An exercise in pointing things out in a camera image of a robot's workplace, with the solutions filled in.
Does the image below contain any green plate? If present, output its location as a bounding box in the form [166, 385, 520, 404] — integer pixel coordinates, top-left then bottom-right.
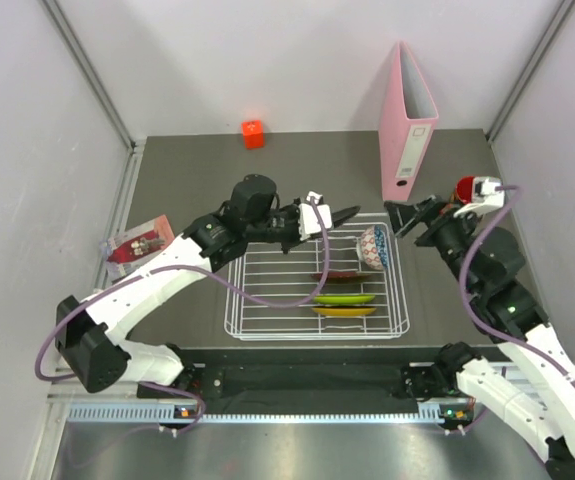
[313, 294, 376, 306]

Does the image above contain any white wire dish rack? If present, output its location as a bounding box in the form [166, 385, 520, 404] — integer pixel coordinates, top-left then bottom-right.
[224, 213, 410, 341]

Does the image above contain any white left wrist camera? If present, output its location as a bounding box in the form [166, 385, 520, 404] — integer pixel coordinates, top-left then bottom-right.
[298, 191, 333, 241]

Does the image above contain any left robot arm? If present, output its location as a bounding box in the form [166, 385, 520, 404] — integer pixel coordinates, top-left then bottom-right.
[54, 174, 360, 397]

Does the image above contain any red cup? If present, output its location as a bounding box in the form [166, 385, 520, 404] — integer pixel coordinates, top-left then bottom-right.
[452, 176, 476, 205]

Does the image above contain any grey slotted cable duct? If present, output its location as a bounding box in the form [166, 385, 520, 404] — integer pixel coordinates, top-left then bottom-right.
[66, 397, 478, 426]

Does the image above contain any yellow plate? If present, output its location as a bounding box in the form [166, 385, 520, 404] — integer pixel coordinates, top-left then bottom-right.
[311, 306, 377, 318]

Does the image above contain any red illustrated card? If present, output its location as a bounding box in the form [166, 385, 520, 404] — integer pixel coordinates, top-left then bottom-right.
[100, 215, 175, 283]

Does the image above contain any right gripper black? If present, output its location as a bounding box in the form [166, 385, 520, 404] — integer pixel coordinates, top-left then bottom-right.
[382, 194, 479, 293]

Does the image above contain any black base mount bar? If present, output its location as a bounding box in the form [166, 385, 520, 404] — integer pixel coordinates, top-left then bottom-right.
[169, 348, 464, 401]

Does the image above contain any red floral plate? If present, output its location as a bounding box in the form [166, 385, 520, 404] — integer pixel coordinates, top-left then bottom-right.
[324, 271, 373, 285]

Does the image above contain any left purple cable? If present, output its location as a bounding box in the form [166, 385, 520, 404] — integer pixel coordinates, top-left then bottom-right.
[35, 197, 331, 384]

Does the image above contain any red blue patterned bowl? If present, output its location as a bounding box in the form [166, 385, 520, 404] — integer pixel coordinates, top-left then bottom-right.
[356, 225, 389, 271]

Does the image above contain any orange cube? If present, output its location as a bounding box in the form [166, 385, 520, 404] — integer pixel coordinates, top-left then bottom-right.
[241, 120, 265, 149]

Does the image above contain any pink ring binder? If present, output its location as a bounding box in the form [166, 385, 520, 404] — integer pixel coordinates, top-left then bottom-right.
[378, 42, 439, 202]

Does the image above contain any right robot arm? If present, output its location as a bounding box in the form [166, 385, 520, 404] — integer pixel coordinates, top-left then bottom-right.
[384, 192, 575, 479]

